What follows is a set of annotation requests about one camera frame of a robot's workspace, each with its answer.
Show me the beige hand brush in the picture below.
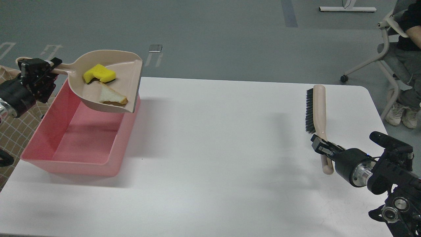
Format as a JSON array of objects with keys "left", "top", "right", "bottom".
[{"left": 305, "top": 84, "right": 334, "bottom": 174}]

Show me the white bread slice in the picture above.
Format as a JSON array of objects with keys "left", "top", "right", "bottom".
[{"left": 99, "top": 82, "right": 128, "bottom": 106}]

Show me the beige plastic dustpan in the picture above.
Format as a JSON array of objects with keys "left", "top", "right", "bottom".
[{"left": 1, "top": 50, "right": 143, "bottom": 117}]

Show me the beige checkered cloth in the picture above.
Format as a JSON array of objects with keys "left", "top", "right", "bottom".
[{"left": 0, "top": 65, "right": 63, "bottom": 191}]

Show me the white office chair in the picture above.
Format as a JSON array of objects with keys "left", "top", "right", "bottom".
[{"left": 351, "top": 9, "right": 411, "bottom": 118}]

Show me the yellow sponge piece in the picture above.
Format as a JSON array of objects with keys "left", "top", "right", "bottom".
[{"left": 83, "top": 64, "right": 117, "bottom": 84}]

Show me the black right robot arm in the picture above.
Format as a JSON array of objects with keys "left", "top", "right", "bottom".
[{"left": 311, "top": 131, "right": 421, "bottom": 237}]

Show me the pink plastic bin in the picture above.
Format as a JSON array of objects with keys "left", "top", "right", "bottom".
[{"left": 20, "top": 82, "right": 140, "bottom": 176}]

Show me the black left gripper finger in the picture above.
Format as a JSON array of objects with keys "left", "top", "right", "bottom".
[
  {"left": 31, "top": 74, "right": 59, "bottom": 103},
  {"left": 17, "top": 58, "right": 62, "bottom": 86}
]

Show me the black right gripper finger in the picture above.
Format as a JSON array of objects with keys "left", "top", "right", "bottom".
[
  {"left": 314, "top": 146, "right": 341, "bottom": 163},
  {"left": 310, "top": 134, "right": 345, "bottom": 152}
]

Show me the grey floor socket plate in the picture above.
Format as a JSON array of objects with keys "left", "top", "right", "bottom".
[{"left": 148, "top": 44, "right": 163, "bottom": 53}]

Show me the seated person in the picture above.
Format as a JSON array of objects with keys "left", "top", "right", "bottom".
[{"left": 385, "top": 0, "right": 421, "bottom": 129}]

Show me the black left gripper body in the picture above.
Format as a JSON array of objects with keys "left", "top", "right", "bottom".
[{"left": 0, "top": 77, "right": 36, "bottom": 118}]

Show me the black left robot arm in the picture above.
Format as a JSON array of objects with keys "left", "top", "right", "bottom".
[{"left": 1, "top": 57, "right": 62, "bottom": 167}]

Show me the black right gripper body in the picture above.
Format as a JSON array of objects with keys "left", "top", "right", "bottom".
[{"left": 335, "top": 148, "right": 372, "bottom": 187}]

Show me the white desk foot bar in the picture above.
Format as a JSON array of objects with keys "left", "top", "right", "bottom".
[{"left": 319, "top": 6, "right": 377, "bottom": 13}]

